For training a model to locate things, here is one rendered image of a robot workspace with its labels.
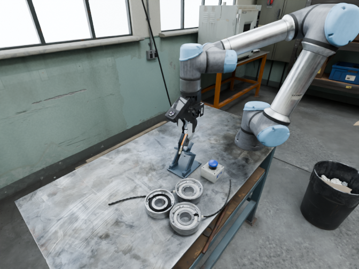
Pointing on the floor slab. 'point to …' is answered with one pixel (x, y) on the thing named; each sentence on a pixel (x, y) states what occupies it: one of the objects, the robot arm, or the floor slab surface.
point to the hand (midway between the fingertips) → (185, 137)
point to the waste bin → (330, 195)
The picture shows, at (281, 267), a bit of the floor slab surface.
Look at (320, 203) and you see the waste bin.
